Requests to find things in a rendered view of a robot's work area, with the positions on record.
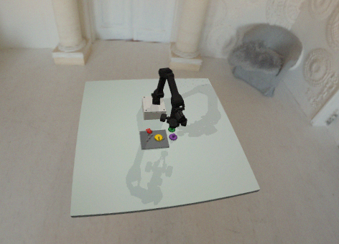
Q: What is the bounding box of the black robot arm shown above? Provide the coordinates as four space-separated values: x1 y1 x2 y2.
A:
152 67 186 128

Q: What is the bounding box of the purple gear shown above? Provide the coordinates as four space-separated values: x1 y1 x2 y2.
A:
169 133 177 141

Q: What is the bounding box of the yellow gear with black stripe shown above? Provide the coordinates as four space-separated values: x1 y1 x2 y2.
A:
154 134 163 141

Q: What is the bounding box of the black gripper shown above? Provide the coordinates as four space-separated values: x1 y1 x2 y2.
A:
160 113 187 126

